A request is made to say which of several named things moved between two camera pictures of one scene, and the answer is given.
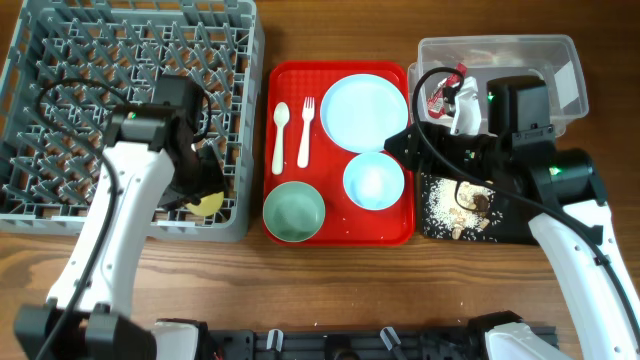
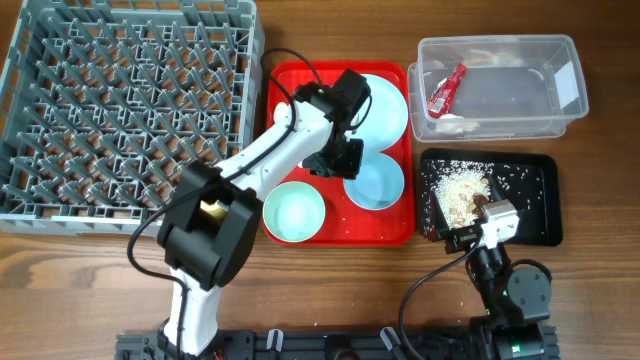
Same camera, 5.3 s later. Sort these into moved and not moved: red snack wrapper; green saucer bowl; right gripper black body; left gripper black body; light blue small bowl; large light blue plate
Moved: right gripper black body; left gripper black body
Not moved: light blue small bowl; red snack wrapper; large light blue plate; green saucer bowl
